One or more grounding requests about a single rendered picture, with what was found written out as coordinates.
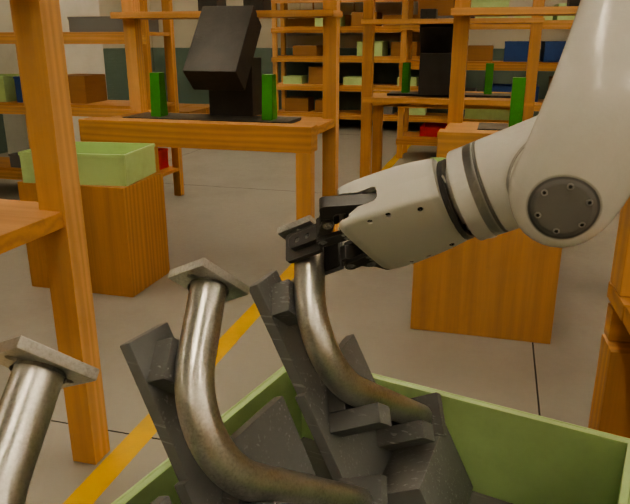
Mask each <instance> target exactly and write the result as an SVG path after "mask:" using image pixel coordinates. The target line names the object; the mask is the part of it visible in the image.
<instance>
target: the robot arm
mask: <svg viewBox="0 0 630 504"><path fill-rule="evenodd" d="M337 194H338V195H337V196H323V197H321V198H320V199H319V212H320V215H319V217H318V218H317V219H316V224H313V225H310V226H308V227H305V228H303V229H300V230H298V231H295V232H293V233H290V234H288V235H287V236H286V261H287V262H289V263H290V264H291V263H295V262H298V261H300V260H303V259H306V258H309V257H311V256H314V255H317V254H319V253H321V252H323V247H324V268H325V276H326V275H328V274H331V273H334V272H337V271H340V270H343V269H344V266H345V268H346V269H348V270H353V269H356V268H358V267H361V266H364V267H377V268H381V269H385V270H391V269H396V268H400V267H404V266H407V265H410V264H413V263H416V262H419V261H422V260H424V259H427V258H430V257H432V256H435V255H437V254H439V253H442V252H444V251H446V250H448V249H451V248H453V247H455V246H457V245H459V244H461V243H463V242H465V241H467V240H469V239H472V238H474V237H476V238H477V239H479V240H485V239H488V238H494V237H497V235H500V234H503V233H506V232H509V231H512V230H515V229H518V228H520V229H521V230H522V231H523V232H524V233H525V234H526V235H527V236H528V237H530V238H531V239H532V240H534V241H536V242H538V243H540V244H543V245H546V246H550V247H558V248H564V247H572V246H576V245H579V244H582V243H584V242H586V241H588V240H590V239H592V238H593V237H595V236H596V235H597V234H599V233H600V232H601V231H603V230H604V229H605V228H606V227H607V226H608V225H609V224H610V223H611V222H612V220H613V219H614V218H615V217H616V215H617V214H618V213H619V211H620V210H621V209H622V207H623V206H624V204H625V203H626V201H627V200H628V198H629V197H630V0H580V3H579V6H578V9H577V12H576V15H575V18H574V21H573V24H572V27H571V30H570V32H569V35H568V38H567V41H566V43H565V46H564V49H563V52H562V54H561V57H560V60H559V62H558V65H557V68H556V70H555V73H554V76H553V78H552V81H551V83H550V86H549V88H548V91H547V93H546V96H545V98H544V101H543V103H542V106H541V109H540V111H539V114H538V115H537V116H535V117H532V118H530V119H527V120H525V121H522V122H520V123H517V124H515V125H513V126H510V127H508V128H505V129H503V130H500V131H498V132H496V133H493V134H491V135H488V136H486V137H483V138H481V139H478V140H476V141H474V142H471V143H469V144H466V145H464V146H461V147H459V148H457V149H454V150H452V151H449V152H448V153H447V156H446V159H443V160H441V161H439V162H437V161H436V160H435V159H434V158H432V159H426V160H420V161H415V162H411V163H406V164H403V165H399V166H395V167H392V168H389V169H385V170H382V171H379V172H376V173H373V174H371V175H368V176H365V177H362V178H360V179H357V180H354V181H352V182H349V183H347V184H345V185H343V186H341V187H340V188H339V189H338V191H337ZM338 223H339V229H340V231H339V230H338V231H335V232H332V231H333V228H334V225H335V224H338ZM346 240H349V241H347V242H345V243H344V245H343V241H346Z"/></svg>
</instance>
